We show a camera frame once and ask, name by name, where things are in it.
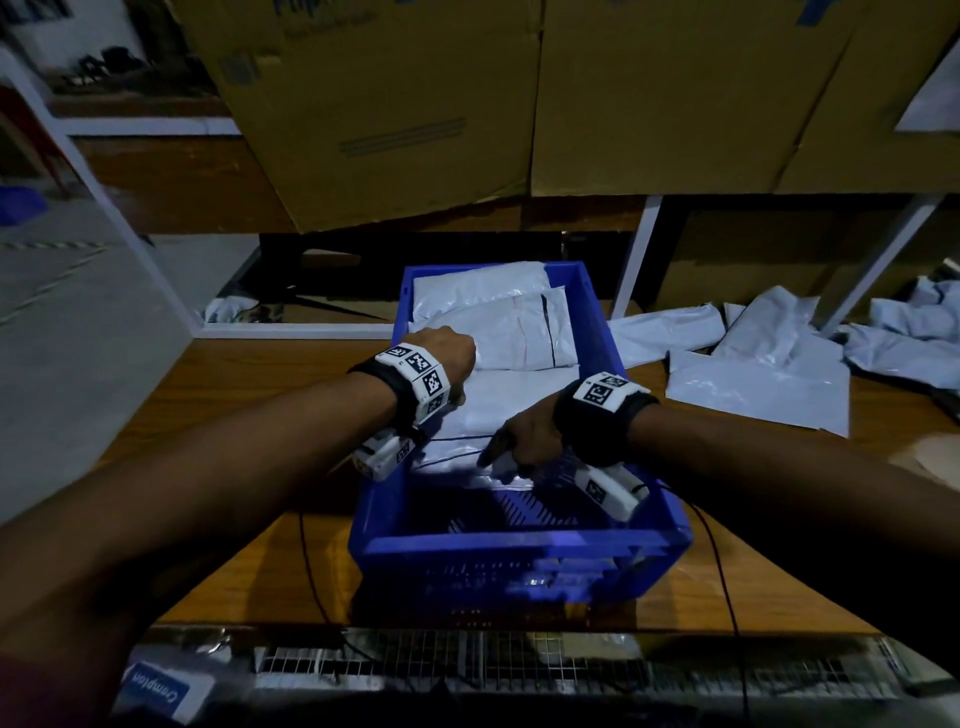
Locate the person's left hand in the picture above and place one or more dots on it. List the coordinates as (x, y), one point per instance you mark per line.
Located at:
(447, 357)

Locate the person's right hand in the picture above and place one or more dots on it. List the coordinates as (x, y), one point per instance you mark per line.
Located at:
(525, 438)

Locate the packed white bags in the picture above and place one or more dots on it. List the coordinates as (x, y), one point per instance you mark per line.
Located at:
(503, 315)

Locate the blue plastic crate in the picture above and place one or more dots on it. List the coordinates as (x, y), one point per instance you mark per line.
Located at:
(510, 570)

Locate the pile of grey mailer bags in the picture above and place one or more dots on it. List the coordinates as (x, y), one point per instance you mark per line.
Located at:
(765, 375)

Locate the person's right forearm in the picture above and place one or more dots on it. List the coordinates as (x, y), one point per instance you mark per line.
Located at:
(810, 495)

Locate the person's left forearm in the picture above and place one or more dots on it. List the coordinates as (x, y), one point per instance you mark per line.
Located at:
(180, 510)

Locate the left marker wristband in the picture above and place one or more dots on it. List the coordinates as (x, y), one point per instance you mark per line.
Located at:
(405, 386)

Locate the marker wristband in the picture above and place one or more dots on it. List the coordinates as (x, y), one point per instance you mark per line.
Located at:
(405, 386)
(603, 416)

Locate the right marker wristband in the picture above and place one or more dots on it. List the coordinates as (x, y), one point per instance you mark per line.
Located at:
(603, 416)

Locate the white metal shelf leg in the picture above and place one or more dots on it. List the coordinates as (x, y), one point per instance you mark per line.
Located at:
(638, 255)
(881, 263)

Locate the wooden table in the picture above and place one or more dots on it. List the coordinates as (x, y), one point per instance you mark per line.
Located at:
(225, 390)

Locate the small blue crate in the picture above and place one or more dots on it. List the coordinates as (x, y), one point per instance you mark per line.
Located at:
(18, 206)

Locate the white printed paper sheet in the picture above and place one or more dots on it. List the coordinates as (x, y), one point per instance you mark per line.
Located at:
(938, 98)

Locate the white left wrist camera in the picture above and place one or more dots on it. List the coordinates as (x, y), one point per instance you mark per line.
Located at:
(386, 453)

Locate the white metal rack frame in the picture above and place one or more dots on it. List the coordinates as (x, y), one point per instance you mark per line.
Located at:
(105, 210)

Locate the black metal bracket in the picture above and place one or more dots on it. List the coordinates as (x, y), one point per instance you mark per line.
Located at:
(102, 68)

